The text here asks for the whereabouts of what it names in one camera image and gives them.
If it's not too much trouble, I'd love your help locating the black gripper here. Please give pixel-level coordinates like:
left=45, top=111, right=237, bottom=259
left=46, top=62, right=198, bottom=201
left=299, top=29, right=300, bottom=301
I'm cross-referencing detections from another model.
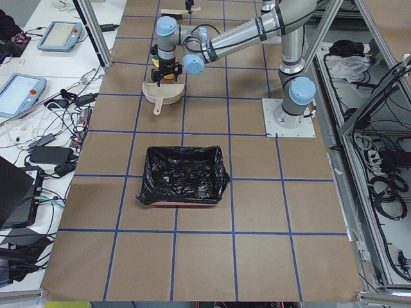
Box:
left=151, top=58, right=182, bottom=87
left=185, top=0, right=194, bottom=9

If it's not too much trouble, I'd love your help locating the white hand brush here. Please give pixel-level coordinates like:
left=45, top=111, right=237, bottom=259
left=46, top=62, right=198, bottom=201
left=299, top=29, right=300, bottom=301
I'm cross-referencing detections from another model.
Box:
left=161, top=6, right=201, bottom=15

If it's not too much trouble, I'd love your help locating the beige plastic dustpan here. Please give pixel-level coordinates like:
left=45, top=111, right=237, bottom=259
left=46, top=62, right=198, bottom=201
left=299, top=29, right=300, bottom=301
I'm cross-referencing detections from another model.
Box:
left=141, top=81, right=185, bottom=116

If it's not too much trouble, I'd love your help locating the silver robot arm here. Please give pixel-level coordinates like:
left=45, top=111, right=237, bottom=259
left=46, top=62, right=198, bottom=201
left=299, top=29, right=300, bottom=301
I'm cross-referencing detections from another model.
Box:
left=151, top=1, right=317, bottom=95

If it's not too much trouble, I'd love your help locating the black bag lined bin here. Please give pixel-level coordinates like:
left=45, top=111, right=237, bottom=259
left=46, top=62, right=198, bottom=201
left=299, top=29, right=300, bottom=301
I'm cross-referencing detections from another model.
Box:
left=136, top=145, right=231, bottom=206

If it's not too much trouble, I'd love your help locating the upper blue teach pendant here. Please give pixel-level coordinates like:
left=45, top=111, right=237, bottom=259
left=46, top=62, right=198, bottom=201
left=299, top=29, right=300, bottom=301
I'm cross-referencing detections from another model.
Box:
left=37, top=21, right=83, bottom=52

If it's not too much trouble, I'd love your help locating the blue teach pendant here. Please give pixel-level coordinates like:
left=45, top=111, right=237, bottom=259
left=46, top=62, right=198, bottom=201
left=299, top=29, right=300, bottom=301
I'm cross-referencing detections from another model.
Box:
left=1, top=73, right=47, bottom=118
left=37, top=21, right=83, bottom=52

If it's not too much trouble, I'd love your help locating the black power adapter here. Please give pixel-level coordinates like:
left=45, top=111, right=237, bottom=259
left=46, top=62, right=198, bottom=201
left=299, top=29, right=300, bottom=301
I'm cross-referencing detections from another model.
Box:
left=30, top=146, right=74, bottom=164

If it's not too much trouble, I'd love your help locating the lower blue teach pendant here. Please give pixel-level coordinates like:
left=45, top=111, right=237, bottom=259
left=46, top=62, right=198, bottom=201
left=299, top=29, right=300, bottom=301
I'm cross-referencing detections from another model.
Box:
left=1, top=73, right=47, bottom=118

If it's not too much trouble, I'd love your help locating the white crumpled cloth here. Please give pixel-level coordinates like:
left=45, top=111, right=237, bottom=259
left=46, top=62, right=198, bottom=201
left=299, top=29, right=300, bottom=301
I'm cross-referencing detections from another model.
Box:
left=331, top=56, right=370, bottom=82

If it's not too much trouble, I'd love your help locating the black laptop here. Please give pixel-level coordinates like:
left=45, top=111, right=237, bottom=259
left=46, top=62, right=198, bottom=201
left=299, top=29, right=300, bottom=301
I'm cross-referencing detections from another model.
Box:
left=1, top=158, right=44, bottom=230

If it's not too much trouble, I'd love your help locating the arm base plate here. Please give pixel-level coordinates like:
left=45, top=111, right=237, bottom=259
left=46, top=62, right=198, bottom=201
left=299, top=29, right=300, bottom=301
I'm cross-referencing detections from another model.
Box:
left=262, top=98, right=316, bottom=139

